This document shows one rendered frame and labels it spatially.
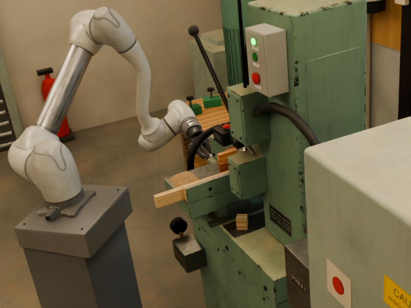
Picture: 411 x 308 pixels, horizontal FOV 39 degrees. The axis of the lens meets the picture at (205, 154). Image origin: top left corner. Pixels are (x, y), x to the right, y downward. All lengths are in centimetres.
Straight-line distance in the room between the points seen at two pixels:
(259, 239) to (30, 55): 327
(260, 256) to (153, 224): 178
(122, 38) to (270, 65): 108
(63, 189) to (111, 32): 65
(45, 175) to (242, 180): 87
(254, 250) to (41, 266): 101
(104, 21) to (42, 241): 89
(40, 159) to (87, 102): 271
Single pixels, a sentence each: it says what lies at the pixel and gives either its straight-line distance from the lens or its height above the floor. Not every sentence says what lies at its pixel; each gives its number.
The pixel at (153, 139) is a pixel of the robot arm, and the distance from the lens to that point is 266.
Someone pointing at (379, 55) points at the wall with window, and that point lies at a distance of 347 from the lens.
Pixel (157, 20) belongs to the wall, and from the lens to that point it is 493.
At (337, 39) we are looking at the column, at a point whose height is 143.
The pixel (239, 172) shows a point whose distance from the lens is 167.
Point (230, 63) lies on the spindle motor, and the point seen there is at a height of 130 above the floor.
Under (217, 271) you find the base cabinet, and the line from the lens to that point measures 208.
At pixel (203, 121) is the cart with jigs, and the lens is 339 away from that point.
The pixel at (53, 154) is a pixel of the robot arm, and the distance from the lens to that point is 225.
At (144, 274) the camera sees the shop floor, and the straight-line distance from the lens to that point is 309.
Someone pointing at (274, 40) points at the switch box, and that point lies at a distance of 142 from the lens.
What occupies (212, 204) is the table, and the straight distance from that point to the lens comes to 189.
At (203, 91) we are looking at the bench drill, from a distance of 441.
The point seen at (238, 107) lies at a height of 126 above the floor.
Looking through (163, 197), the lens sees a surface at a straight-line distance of 184.
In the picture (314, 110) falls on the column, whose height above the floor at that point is 127.
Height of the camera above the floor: 184
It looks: 26 degrees down
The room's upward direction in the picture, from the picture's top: 7 degrees counter-clockwise
